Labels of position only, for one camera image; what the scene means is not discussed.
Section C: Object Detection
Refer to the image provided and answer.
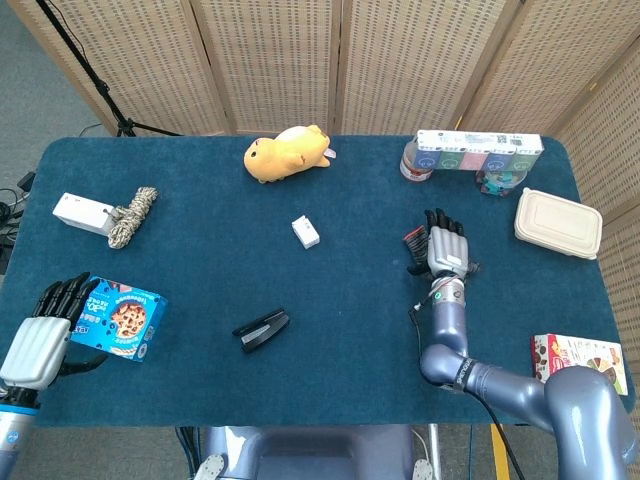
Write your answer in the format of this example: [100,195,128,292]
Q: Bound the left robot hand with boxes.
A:
[0,272,109,391]

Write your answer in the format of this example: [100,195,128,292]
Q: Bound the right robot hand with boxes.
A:
[407,208,484,279]

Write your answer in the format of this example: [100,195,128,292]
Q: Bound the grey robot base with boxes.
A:
[192,424,441,480]

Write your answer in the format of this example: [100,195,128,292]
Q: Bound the red label clear jar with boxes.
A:
[399,140,435,183]

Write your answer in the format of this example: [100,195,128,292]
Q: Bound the blue cookie box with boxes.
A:
[69,277,169,364]

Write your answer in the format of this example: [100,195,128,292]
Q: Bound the multicolour tissue pack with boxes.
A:
[414,129,545,172]

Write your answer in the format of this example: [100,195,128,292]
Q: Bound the beige lidded food container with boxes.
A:
[513,187,604,261]

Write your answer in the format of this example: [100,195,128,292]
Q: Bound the blue table cloth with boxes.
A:
[0,134,637,429]

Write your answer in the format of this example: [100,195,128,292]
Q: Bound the small white box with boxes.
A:
[291,215,321,250]

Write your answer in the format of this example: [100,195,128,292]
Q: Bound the white rectangular adapter box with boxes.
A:
[51,192,116,238]

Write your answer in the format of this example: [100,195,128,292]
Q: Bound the red snack box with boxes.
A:
[530,333,629,397]

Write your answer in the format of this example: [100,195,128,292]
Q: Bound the yellow plush toy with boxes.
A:
[243,124,335,185]

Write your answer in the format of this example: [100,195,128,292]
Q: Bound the black stapler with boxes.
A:
[231,307,291,355]

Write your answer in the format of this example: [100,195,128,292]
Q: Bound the wicker folding screen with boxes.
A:
[7,0,640,396]

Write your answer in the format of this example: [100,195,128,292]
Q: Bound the black tripod stand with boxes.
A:
[37,0,184,138]

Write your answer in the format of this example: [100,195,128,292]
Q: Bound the black floor cables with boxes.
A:
[0,171,37,275]

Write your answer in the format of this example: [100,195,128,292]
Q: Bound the beige coiled rope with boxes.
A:
[107,186,159,250]

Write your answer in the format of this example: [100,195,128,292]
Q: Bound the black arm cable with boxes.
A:
[408,294,527,480]

